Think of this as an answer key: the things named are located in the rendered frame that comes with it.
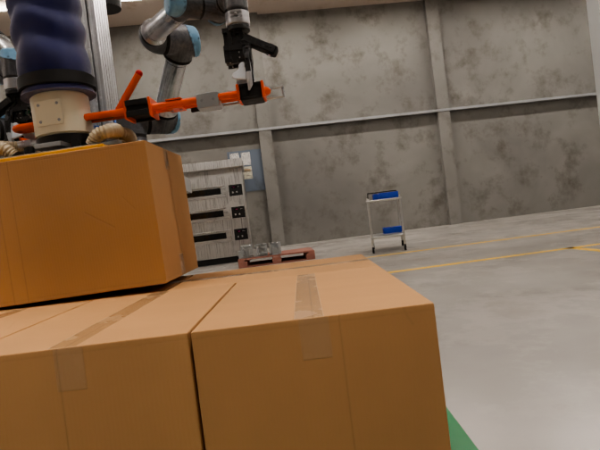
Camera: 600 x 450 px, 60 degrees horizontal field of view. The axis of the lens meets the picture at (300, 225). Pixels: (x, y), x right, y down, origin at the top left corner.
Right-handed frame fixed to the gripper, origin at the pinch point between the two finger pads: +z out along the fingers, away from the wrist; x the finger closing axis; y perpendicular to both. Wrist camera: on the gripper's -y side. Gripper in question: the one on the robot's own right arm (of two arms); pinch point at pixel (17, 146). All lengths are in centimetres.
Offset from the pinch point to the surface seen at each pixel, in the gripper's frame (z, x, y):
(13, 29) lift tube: -28.2, -33.9, 22.1
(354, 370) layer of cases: 62, -104, 108
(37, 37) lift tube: -24, -36, 30
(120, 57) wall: -373, 1009, -296
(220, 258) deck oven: 98, 720, -66
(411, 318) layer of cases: 55, -104, 118
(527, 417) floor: 107, -27, 163
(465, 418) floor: 107, -23, 145
